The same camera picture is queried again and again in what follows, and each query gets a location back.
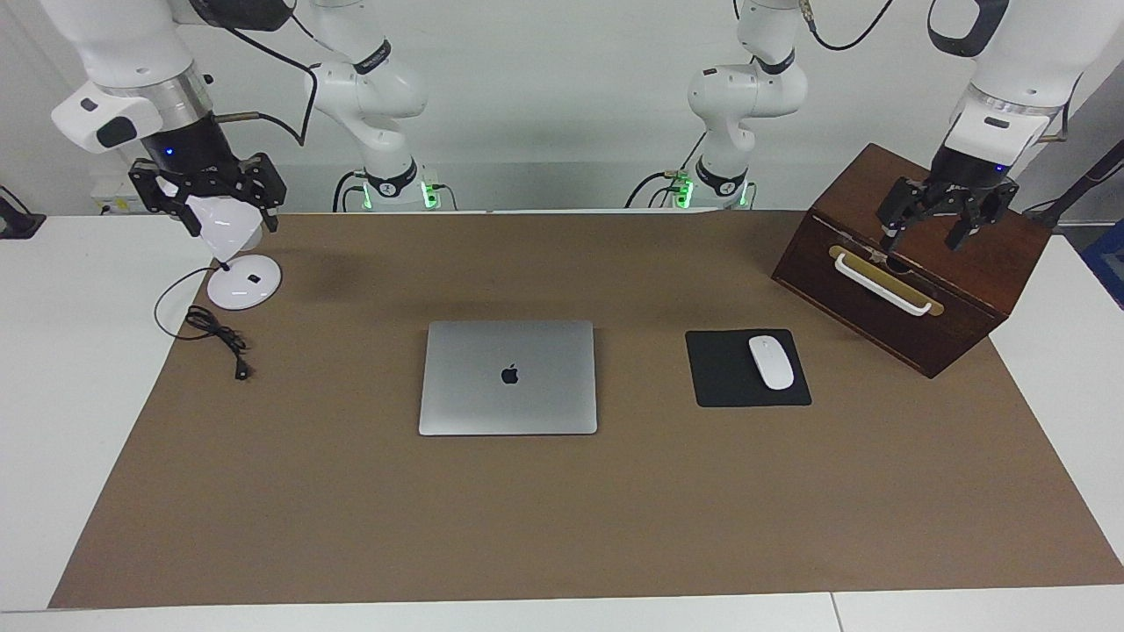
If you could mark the white computer mouse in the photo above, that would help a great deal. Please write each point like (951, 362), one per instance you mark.
(771, 362)

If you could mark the dark brown wooden box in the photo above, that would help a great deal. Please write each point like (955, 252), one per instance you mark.
(957, 281)

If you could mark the black mouse pad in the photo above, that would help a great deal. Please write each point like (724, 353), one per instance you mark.
(720, 377)

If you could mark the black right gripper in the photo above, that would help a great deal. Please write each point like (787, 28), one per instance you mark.
(193, 149)

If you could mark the black tripod leg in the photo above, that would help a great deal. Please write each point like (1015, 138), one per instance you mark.
(1080, 180)

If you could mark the white desk lamp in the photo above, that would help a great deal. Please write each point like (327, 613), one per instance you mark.
(241, 290)

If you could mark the silver grey laptop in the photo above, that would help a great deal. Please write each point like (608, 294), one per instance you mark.
(509, 412)

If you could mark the brown table mat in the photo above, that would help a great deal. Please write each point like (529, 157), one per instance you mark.
(527, 527)

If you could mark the black stand foot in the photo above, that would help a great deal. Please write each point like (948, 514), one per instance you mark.
(18, 224)

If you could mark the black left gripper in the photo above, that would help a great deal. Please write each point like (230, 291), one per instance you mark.
(966, 174)

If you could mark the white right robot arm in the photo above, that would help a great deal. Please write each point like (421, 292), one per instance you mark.
(123, 44)

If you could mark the white box with yellow label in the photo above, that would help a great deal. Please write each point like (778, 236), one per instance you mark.
(118, 200)

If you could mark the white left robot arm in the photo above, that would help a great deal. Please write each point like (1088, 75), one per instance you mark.
(746, 96)

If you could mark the blue crate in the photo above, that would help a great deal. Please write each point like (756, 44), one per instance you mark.
(1108, 263)

